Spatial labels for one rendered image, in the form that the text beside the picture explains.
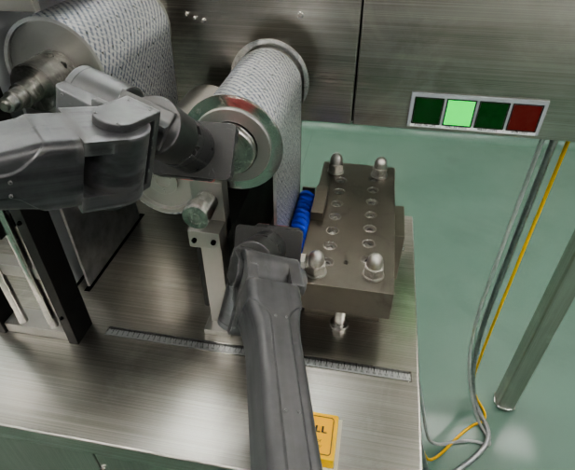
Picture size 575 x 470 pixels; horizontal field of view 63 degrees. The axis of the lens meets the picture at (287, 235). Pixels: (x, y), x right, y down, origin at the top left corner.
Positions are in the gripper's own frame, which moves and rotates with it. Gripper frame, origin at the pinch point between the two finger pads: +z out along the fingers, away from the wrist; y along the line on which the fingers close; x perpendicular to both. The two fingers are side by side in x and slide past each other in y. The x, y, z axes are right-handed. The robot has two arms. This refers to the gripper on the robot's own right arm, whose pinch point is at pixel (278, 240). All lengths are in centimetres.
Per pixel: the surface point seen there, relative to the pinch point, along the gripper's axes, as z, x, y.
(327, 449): -16.4, -25.9, 12.3
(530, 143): 279, 40, 126
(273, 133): -12.4, 16.8, 0.1
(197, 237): -10.6, 0.8, -10.6
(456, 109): 19.7, 26.0, 29.2
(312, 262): -3.1, -2.5, 6.5
